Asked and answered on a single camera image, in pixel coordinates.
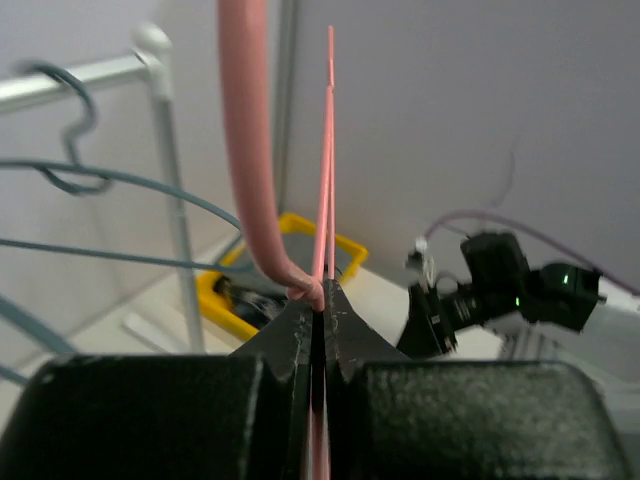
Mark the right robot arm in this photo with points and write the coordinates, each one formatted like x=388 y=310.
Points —
x=562 y=301

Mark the pink hanger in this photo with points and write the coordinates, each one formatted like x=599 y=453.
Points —
x=260 y=175

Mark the teal hanger left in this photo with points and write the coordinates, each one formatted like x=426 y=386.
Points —
x=34 y=328

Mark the grey garment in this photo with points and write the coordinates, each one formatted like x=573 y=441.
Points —
x=299 y=247

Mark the plaid garment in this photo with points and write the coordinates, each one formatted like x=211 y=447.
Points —
x=254 y=308

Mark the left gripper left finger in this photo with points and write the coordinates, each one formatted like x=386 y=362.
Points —
x=238 y=416

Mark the silver clothes rack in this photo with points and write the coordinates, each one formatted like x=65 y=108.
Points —
x=151 y=62

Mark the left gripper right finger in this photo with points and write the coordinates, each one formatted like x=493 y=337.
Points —
x=390 y=417

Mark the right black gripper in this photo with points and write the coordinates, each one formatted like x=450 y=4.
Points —
x=497 y=268

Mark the yellow plastic bin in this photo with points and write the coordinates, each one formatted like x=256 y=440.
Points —
x=217 y=310

